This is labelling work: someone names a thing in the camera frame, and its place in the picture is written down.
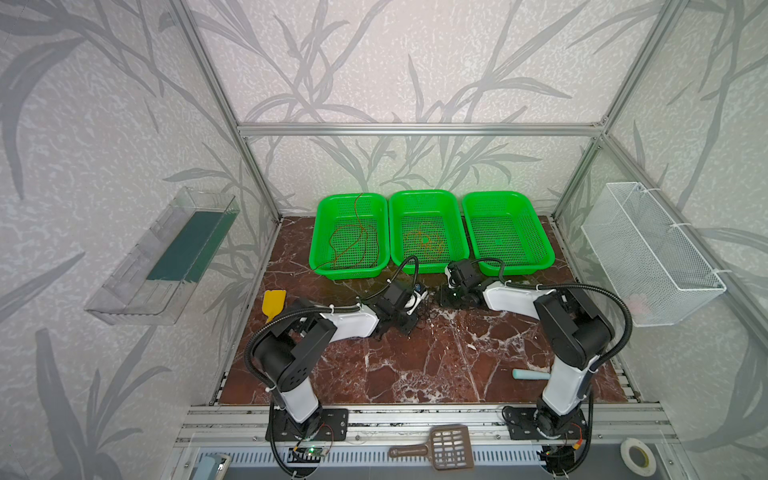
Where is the orange cable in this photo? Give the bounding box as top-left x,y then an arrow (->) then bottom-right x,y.
401,220 -> 448,265

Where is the red cable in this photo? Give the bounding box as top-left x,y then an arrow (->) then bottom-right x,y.
326,191 -> 385,274

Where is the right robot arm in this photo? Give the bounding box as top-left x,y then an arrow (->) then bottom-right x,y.
438,260 -> 634,439

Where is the grey device with screen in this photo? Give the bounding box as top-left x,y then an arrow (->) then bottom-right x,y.
191,453 -> 232,480

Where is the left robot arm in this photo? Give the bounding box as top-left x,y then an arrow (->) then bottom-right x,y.
242,255 -> 428,429

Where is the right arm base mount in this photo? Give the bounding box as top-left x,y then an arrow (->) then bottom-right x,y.
501,403 -> 587,442

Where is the middle green plastic basket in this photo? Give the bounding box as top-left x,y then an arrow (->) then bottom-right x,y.
388,190 -> 470,274

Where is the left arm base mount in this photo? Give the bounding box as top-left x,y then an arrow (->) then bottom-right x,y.
265,407 -> 349,442

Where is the clear acrylic wall shelf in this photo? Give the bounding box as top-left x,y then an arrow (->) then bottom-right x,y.
85,187 -> 240,326

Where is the left green plastic basket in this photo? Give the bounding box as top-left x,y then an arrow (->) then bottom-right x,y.
309,193 -> 390,281

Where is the yellow plastic spatula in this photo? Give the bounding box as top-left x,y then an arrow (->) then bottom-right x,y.
262,290 -> 287,323

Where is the aluminium rail base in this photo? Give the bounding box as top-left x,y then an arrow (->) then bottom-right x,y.
174,403 -> 680,447

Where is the light blue plastic scoop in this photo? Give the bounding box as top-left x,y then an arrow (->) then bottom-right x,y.
512,369 -> 551,381

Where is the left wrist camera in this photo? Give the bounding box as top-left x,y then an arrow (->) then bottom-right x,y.
404,285 -> 428,315

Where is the green plastic basket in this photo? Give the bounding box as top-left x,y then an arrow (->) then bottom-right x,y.
309,193 -> 390,281
388,190 -> 470,274
462,191 -> 555,277

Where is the brown slotted spatula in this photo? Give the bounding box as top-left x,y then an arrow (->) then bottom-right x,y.
388,425 -> 475,471

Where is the green circuit board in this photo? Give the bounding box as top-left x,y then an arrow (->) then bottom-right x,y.
288,446 -> 330,464

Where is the right green plastic basket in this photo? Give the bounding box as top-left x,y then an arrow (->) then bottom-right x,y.
462,191 -> 555,277

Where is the white wire mesh basket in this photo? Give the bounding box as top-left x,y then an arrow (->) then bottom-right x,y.
581,182 -> 727,327

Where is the white tape roll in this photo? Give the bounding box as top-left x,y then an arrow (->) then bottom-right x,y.
620,438 -> 657,478

